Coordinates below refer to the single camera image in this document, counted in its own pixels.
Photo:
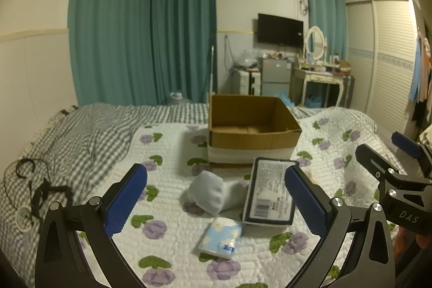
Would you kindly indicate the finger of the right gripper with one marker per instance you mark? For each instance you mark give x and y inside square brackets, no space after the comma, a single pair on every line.
[410,147]
[384,171]

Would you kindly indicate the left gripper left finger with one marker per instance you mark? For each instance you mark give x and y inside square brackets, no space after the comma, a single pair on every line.
[60,260]

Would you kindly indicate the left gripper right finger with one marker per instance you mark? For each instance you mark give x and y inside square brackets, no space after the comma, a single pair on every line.
[369,262]

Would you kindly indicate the patterned tissue pack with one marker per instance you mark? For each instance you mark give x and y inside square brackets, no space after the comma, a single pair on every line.
[268,202]

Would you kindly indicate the white sock bundle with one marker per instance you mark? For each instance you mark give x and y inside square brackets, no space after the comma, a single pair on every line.
[214,195]

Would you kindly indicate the blue pocket tissue pack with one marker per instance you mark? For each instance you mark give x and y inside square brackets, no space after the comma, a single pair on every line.
[221,238]

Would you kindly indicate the hanging clothes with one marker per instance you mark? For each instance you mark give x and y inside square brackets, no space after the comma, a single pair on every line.
[420,90]

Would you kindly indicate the white floral quilt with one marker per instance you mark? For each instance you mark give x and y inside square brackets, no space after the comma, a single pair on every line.
[326,153]

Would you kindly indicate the grey checked bedsheet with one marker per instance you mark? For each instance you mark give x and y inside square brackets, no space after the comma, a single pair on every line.
[90,148]

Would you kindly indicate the blue basket under table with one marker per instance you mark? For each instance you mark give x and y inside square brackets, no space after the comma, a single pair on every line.
[313,102]

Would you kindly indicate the white louvred wardrobe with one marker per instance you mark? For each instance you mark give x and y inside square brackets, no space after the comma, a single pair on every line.
[382,40]

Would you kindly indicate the white dressing table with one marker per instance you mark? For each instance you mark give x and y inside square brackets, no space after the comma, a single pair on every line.
[300,78]

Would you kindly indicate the box of blue bottles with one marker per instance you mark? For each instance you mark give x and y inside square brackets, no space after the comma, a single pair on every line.
[285,97]

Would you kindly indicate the white oval vanity mirror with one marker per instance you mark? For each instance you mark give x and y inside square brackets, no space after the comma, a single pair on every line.
[315,45]

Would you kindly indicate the grey mini fridge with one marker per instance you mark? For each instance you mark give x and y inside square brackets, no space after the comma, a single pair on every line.
[275,77]

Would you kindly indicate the brown cardboard box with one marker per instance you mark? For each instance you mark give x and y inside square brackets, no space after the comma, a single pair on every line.
[242,128]

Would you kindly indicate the teal curtain right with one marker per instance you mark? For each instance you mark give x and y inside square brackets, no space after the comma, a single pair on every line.
[330,17]

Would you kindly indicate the clear plastic bag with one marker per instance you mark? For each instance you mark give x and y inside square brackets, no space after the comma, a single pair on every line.
[248,59]

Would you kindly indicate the clear water jug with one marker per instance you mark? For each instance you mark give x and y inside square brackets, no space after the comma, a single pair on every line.
[177,98]

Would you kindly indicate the white standing mop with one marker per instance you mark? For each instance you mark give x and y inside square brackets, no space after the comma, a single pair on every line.
[212,68]

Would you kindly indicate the teal curtain large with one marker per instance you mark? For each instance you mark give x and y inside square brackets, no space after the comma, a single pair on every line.
[138,52]

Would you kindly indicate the black wall television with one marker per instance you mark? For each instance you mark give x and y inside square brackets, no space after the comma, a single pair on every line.
[275,30]

